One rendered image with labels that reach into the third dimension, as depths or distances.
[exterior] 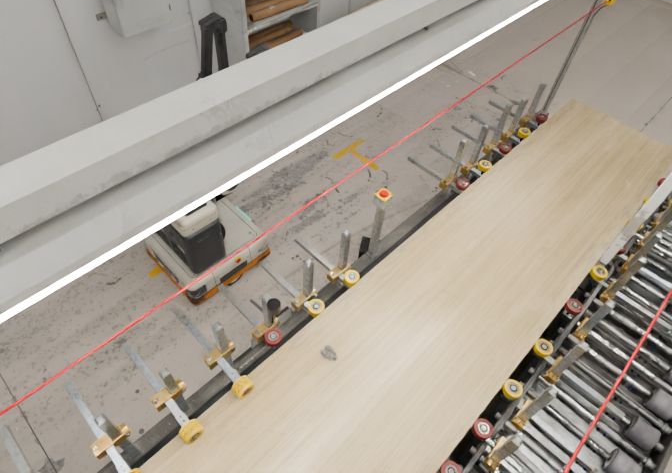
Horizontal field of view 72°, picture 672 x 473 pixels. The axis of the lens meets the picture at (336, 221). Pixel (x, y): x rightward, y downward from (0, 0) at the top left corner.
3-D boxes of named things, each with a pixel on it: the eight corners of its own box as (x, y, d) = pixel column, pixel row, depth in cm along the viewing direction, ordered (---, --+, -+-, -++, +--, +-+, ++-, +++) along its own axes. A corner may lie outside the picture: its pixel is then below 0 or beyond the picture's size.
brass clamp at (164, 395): (151, 402, 189) (148, 398, 185) (180, 379, 196) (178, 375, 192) (160, 413, 187) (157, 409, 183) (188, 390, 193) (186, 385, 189)
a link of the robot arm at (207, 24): (195, 13, 251) (206, 20, 246) (216, 10, 259) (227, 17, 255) (195, 88, 280) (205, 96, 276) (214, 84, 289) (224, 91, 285)
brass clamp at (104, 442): (92, 449, 177) (88, 445, 173) (125, 423, 183) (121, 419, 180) (100, 461, 174) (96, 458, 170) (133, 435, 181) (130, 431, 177)
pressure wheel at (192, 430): (181, 424, 177) (198, 415, 184) (175, 437, 181) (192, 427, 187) (190, 436, 175) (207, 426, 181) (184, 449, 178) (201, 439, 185)
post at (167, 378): (181, 413, 212) (156, 371, 175) (187, 407, 214) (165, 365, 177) (185, 418, 211) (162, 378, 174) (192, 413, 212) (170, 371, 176)
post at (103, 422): (130, 454, 199) (92, 418, 162) (137, 448, 201) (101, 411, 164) (134, 460, 198) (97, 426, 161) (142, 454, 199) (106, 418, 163)
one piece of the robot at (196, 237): (198, 288, 310) (172, 205, 246) (154, 240, 333) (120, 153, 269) (239, 261, 326) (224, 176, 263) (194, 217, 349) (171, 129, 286)
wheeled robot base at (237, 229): (196, 310, 315) (189, 290, 296) (146, 254, 341) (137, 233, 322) (272, 255, 348) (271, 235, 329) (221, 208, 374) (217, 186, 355)
